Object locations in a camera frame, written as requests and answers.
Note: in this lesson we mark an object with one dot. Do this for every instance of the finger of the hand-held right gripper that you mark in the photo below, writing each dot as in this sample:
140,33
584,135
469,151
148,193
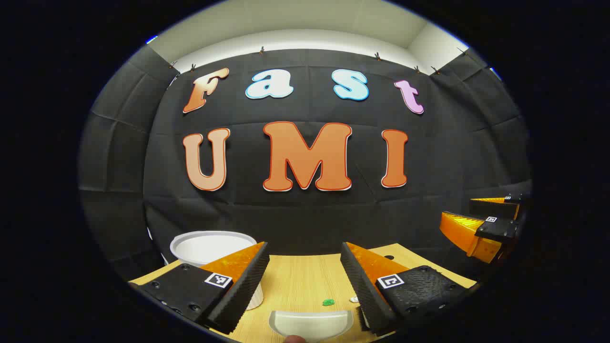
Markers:
495,208
476,238

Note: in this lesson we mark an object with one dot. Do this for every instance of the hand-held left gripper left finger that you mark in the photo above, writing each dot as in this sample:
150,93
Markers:
243,290

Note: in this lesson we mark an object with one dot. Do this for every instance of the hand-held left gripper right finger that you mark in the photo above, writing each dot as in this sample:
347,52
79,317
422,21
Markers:
362,290

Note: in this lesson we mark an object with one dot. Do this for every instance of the white ribbed garbage bin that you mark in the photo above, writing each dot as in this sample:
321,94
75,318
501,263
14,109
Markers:
205,247

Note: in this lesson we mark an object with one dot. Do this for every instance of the translucent grey dustpan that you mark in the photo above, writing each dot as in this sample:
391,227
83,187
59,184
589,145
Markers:
310,324

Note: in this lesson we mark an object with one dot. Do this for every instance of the wooden desktop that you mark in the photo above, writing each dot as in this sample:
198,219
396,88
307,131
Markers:
300,276

